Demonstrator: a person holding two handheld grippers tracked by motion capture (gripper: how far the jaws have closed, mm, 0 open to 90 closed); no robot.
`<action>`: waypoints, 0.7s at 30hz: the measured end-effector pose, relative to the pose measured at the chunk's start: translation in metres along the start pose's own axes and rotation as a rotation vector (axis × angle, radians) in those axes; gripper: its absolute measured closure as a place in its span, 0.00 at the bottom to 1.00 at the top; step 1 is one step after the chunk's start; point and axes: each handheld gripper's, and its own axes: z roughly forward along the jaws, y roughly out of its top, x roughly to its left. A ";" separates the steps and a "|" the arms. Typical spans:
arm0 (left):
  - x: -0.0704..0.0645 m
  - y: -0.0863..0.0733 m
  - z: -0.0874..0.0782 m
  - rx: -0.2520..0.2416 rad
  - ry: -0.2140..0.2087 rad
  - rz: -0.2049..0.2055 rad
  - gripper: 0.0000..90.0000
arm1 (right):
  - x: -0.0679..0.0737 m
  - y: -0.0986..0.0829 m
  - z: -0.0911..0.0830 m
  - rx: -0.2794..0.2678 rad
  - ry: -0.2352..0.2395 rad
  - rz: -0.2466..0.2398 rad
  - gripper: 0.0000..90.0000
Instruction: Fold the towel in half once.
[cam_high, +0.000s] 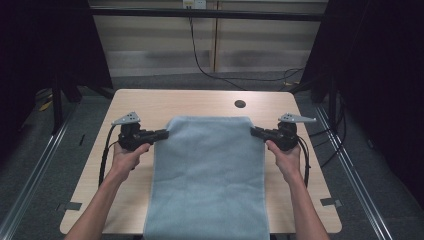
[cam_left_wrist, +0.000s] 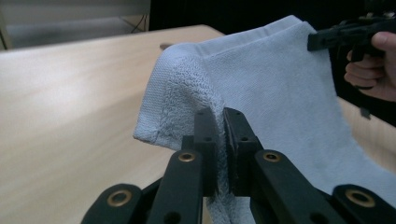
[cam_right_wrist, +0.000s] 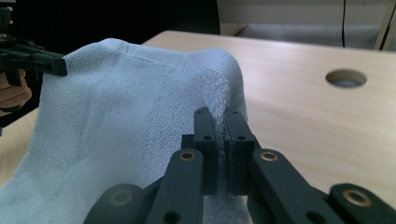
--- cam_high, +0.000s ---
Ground person's left hand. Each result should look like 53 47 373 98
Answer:
109 142 152 183

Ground grey-blue terry towel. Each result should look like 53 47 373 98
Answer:
143 115 271 240

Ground black metal stand post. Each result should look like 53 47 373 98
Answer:
51 75 65 136
327 75 338 132

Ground dark curtain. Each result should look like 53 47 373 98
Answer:
0 0 114 164
299 0 424 209

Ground metal floor rail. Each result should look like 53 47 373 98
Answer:
0 108 78 240
314 104 392 240

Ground black wall cable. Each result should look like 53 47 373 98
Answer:
188 16 305 92

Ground black horizontal frame bar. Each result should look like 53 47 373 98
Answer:
89 7 324 23

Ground left hand-held gripper black cable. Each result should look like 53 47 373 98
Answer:
98 123 122 188

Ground grey tape strip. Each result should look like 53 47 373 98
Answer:
55 201 83 212
320 197 343 208

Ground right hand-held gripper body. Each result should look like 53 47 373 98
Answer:
273 112 318 152

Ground hand-held gripper black cable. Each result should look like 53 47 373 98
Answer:
297 135 312 188
98 123 122 188

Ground black floor cables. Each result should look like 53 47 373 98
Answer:
308 96 348 168

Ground white wall power outlet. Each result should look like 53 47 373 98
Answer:
182 0 208 10

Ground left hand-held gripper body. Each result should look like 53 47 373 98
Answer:
111 111 155 152

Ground person's right hand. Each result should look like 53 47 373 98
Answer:
265 139 303 184

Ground right hand-held gripper black cable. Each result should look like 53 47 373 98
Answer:
297 135 312 188

